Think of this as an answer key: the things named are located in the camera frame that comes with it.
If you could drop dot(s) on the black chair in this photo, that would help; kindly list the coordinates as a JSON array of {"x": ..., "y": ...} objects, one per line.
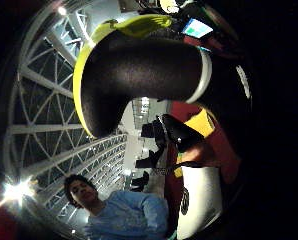
[
  {"x": 140, "y": 182},
  {"x": 152, "y": 130},
  {"x": 150, "y": 160}
]

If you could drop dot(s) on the lit computer screen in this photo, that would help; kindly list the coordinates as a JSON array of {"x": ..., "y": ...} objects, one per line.
[{"x": 197, "y": 28}]

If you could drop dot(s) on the black device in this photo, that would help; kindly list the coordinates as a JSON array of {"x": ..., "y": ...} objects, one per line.
[{"x": 179, "y": 131}]

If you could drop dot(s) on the red and yellow box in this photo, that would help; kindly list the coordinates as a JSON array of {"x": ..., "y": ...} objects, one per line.
[{"x": 197, "y": 125}]

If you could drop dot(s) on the round ceiling lamp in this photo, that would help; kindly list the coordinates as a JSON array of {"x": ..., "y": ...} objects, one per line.
[{"x": 62, "y": 10}]

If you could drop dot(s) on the the person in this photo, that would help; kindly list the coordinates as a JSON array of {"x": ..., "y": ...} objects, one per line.
[{"x": 129, "y": 213}]

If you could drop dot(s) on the bright spot lamp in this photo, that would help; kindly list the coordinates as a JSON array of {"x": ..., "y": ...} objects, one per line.
[{"x": 16, "y": 191}]

